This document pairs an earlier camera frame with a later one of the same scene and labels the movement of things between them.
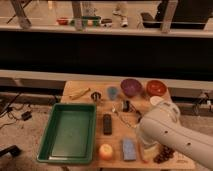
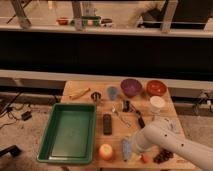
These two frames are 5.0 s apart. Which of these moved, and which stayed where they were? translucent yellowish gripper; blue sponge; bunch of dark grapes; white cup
Moved: translucent yellowish gripper
Stayed: bunch of dark grapes; white cup; blue sponge
